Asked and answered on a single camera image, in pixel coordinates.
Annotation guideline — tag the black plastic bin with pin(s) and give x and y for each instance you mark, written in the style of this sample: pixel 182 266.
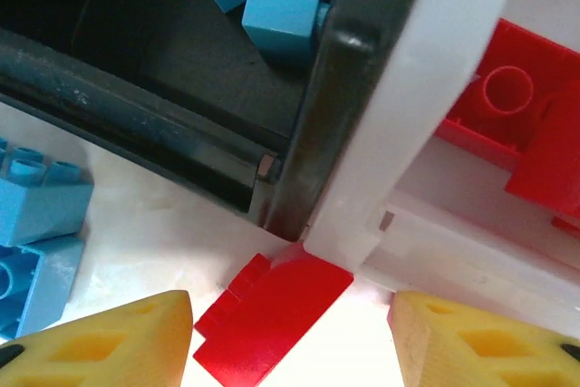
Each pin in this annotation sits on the black plastic bin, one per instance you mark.
pixel 158 88

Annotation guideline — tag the white plastic bin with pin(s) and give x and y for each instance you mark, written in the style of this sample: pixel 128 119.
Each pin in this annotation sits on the white plastic bin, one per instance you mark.
pixel 408 110

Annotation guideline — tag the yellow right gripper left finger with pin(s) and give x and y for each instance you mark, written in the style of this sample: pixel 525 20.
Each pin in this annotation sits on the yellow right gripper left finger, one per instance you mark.
pixel 167 337

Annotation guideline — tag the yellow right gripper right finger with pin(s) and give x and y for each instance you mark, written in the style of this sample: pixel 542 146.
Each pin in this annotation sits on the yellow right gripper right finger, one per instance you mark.
pixel 421 341

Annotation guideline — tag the red lego brick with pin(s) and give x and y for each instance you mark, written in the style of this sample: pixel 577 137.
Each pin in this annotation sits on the red lego brick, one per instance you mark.
pixel 272 323
pixel 553 156
pixel 476 119

